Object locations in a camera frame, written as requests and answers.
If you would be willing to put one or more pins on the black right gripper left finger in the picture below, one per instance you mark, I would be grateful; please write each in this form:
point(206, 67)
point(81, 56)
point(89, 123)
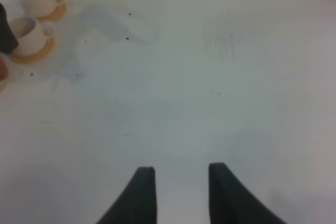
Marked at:
point(137, 203)

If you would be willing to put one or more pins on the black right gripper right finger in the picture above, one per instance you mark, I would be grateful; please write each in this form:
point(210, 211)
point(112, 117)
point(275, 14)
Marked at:
point(231, 202)

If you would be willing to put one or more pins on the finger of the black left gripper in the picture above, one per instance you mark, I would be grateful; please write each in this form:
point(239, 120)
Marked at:
point(8, 42)

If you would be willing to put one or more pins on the brown clay teapot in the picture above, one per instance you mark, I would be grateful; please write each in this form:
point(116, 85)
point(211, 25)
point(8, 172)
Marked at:
point(3, 71)

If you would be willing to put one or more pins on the near white teacup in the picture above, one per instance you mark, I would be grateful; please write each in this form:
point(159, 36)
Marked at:
point(31, 34)

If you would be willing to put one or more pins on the near orange coaster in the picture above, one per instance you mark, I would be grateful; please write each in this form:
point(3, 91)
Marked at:
point(45, 52)

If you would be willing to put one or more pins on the orange coaster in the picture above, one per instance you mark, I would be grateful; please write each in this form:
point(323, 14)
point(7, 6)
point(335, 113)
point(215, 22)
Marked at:
point(45, 52)
point(57, 15)

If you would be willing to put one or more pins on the far orange coaster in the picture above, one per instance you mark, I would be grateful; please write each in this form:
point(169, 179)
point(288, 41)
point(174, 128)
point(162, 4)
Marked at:
point(57, 15)

